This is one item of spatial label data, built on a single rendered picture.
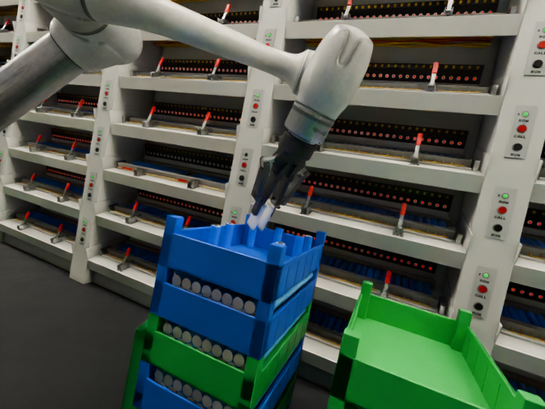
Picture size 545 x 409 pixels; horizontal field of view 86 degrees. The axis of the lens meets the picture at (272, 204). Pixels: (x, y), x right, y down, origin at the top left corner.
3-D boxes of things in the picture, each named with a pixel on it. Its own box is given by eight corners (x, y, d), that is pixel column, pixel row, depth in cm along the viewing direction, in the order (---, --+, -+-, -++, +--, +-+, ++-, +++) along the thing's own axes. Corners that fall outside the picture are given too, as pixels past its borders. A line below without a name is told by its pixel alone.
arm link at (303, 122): (343, 126, 59) (328, 152, 61) (317, 109, 65) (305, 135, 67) (311, 111, 53) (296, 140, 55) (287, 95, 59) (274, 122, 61)
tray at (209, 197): (225, 210, 100) (225, 183, 97) (103, 179, 123) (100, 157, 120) (253, 195, 117) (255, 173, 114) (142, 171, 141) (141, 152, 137)
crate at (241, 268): (271, 304, 40) (283, 247, 39) (156, 263, 47) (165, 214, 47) (319, 266, 68) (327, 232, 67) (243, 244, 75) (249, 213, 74)
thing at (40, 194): (81, 219, 128) (77, 189, 123) (4, 193, 151) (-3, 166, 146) (122, 207, 145) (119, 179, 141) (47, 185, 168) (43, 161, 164)
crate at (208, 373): (248, 416, 41) (259, 361, 40) (139, 359, 48) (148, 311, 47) (306, 333, 68) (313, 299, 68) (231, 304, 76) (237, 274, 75)
